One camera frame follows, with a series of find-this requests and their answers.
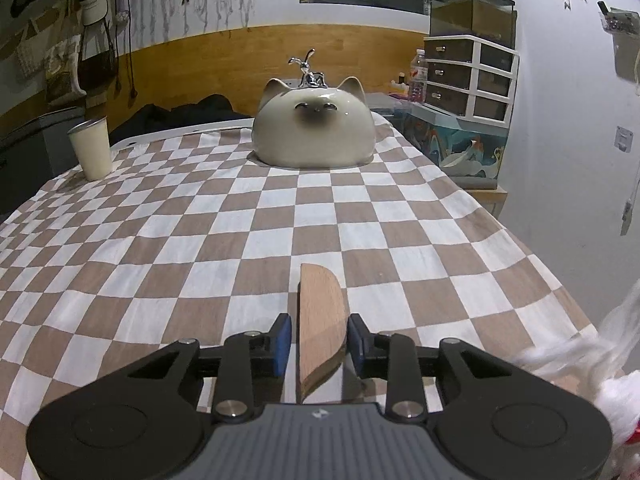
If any white plastic bag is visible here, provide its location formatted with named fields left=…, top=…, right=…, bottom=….
left=515, top=280, right=640, bottom=480

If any black hanging cord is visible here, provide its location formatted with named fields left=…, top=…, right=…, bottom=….
left=117, top=0, right=138, bottom=98

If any brown white checkered tablecloth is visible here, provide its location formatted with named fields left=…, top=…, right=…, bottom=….
left=0, top=110, right=601, bottom=480

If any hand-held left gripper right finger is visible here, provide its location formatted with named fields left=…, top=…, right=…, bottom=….
left=348, top=313, right=523, bottom=423

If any clear wall pouch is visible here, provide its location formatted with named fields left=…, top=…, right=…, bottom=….
left=597, top=2, right=640, bottom=81

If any wooden lid piece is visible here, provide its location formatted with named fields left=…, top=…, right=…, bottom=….
left=297, top=262, right=349, bottom=396

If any white drawer unit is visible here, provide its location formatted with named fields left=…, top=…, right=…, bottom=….
left=423, top=35, right=519, bottom=125

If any clear storage box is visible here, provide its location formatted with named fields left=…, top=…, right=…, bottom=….
left=367, top=91, right=408, bottom=118

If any silver rabbit figurine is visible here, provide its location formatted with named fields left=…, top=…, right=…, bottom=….
left=288, top=48, right=328, bottom=89

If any clear plastic bottle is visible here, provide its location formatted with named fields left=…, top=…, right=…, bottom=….
left=409, top=49, right=429, bottom=103

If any glass fish tank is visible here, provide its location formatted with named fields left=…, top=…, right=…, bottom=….
left=430, top=0, right=518, bottom=51

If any printed tote bag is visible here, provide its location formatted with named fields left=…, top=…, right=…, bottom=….
left=44, top=40, right=86, bottom=106

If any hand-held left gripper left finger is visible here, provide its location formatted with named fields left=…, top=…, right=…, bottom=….
left=115, top=312, right=293, bottom=423

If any cream cat shaped jar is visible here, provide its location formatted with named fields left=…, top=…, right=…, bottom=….
left=251, top=76, right=377, bottom=167

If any blue printed box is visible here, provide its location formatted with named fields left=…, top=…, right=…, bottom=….
left=397, top=107, right=511, bottom=191

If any black hanging net bag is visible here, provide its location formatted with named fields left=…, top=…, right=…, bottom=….
left=77, top=0, right=121, bottom=93

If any cream cup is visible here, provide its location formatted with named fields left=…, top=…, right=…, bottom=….
left=67, top=116, right=113, bottom=181

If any black jacket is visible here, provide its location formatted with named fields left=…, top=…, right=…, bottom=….
left=109, top=94, right=251, bottom=147

